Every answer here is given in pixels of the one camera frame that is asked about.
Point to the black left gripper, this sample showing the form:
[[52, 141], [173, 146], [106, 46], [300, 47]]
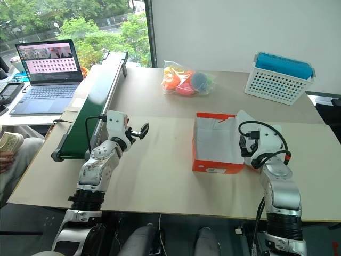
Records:
[[130, 134]]

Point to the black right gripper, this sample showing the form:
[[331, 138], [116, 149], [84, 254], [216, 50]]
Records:
[[246, 149]]

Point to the orange shoebox with lid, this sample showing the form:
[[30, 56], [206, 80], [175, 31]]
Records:
[[218, 168]]

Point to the white patterned shoe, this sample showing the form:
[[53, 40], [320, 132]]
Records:
[[10, 141]]

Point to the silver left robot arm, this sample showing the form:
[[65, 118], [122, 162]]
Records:
[[98, 157]]

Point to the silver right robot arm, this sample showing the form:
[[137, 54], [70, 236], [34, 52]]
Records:
[[282, 186]]

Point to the person's bare hand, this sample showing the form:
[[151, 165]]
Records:
[[6, 162]]

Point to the white tissue paper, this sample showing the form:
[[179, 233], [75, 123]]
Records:
[[213, 138]]

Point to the green conveyor belt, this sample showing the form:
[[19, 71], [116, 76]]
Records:
[[88, 112]]

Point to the clear bag of colourful toys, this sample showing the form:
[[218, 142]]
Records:
[[186, 82]]

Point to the white perforated plastic basket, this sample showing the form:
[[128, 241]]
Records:
[[271, 88]]

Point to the blue foam roll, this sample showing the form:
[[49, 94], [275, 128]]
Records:
[[282, 66]]

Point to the dark grey rounded shape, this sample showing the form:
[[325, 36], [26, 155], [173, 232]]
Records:
[[206, 242], [141, 240]]

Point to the blue laptop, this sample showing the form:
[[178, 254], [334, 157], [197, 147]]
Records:
[[48, 96]]

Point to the white desk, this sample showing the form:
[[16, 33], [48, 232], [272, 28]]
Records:
[[32, 120]]

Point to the person's light grey trousers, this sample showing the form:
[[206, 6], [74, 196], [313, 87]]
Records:
[[26, 154]]

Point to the teal box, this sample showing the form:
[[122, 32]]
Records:
[[22, 76]]

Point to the black handheld device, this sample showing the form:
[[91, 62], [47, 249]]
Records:
[[10, 90]]

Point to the black phone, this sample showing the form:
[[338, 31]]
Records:
[[2, 109]]

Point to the white paper cup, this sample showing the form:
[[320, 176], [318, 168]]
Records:
[[17, 64]]

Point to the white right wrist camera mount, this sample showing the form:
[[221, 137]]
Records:
[[269, 138]]

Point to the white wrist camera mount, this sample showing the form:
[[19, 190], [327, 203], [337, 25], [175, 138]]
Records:
[[115, 121], [269, 138]]

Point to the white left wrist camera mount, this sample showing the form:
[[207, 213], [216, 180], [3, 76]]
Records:
[[115, 121]]

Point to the black window frame post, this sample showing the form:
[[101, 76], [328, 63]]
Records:
[[151, 32]]

